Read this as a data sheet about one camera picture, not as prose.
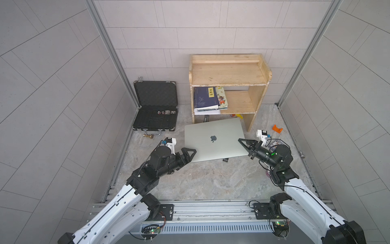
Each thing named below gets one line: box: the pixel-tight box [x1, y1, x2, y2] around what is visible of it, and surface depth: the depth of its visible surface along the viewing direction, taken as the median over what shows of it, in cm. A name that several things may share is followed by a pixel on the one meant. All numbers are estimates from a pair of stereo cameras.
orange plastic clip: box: [271, 124, 283, 134], surface depth 104 cm
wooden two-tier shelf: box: [188, 53, 273, 133], surface depth 81 cm
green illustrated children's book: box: [215, 86, 229, 111], surface depth 88 cm
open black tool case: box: [132, 76, 179, 136], surface depth 107 cm
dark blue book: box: [193, 86, 221, 109], surface depth 86 cm
